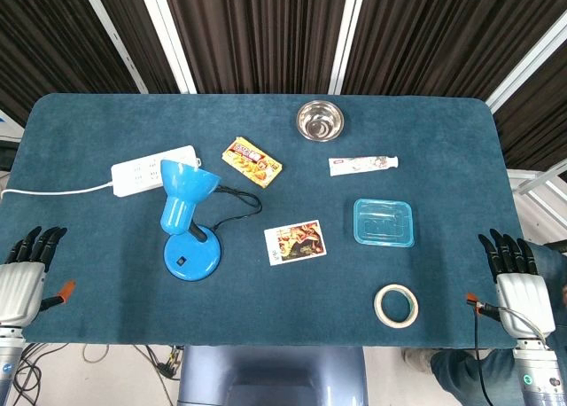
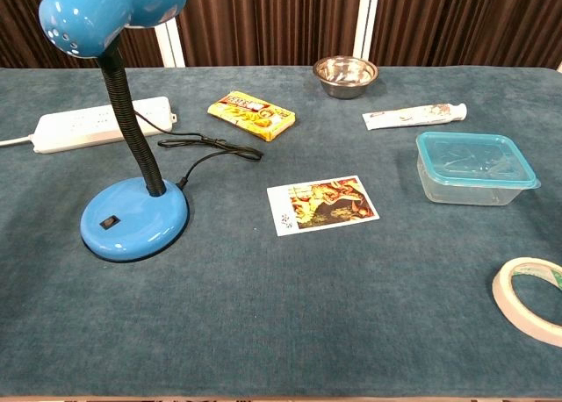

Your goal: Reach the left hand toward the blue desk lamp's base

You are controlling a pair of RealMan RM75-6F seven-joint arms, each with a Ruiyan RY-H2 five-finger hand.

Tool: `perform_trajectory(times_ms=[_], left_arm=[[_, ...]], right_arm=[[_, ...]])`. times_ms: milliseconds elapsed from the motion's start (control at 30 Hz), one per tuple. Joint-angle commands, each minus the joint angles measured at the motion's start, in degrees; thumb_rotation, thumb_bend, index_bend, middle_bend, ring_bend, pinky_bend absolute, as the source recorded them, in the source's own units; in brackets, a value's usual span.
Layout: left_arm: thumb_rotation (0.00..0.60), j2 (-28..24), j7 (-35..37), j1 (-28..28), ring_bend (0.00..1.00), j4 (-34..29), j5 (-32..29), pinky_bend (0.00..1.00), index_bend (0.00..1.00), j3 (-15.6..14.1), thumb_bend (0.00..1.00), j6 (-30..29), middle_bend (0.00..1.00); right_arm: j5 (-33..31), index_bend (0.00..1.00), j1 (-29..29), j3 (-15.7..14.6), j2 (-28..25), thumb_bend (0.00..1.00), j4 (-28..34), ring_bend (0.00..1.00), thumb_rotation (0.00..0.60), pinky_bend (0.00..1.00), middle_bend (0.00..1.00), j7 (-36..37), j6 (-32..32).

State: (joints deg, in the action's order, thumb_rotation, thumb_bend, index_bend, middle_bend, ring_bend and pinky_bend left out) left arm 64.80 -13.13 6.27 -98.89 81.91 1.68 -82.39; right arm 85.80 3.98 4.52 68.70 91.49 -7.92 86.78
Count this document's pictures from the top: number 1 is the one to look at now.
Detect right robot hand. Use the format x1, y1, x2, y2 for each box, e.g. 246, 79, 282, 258
465, 229, 556, 340

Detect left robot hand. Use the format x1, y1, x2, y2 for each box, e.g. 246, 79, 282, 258
0, 226, 77, 328

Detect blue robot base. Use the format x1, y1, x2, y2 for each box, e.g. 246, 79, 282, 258
176, 345, 369, 406

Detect blue desk lamp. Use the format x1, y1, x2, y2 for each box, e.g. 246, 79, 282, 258
159, 159, 223, 282

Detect masking tape roll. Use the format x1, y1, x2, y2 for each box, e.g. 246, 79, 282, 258
373, 284, 420, 329

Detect clear blue plastic container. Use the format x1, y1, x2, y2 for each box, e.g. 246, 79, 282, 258
353, 198, 416, 248

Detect white power strip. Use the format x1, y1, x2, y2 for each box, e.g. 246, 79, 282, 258
110, 144, 204, 198

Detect white toothpaste tube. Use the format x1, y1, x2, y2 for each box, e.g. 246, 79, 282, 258
328, 155, 400, 177

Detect white food picture packet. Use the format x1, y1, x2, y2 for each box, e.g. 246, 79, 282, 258
263, 219, 328, 267

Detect blue table cloth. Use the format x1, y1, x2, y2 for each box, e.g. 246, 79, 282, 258
0, 92, 528, 349

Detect yellow red snack box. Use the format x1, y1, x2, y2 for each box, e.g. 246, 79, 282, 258
221, 136, 284, 190

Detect steel bowl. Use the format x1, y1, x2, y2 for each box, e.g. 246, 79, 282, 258
296, 99, 346, 142

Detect black cable on right hand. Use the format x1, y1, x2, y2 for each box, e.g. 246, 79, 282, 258
472, 307, 493, 406

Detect white power strip cable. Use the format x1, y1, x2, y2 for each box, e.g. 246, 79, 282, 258
0, 182, 115, 199

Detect tangled floor cables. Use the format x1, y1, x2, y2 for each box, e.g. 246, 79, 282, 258
12, 342, 185, 406

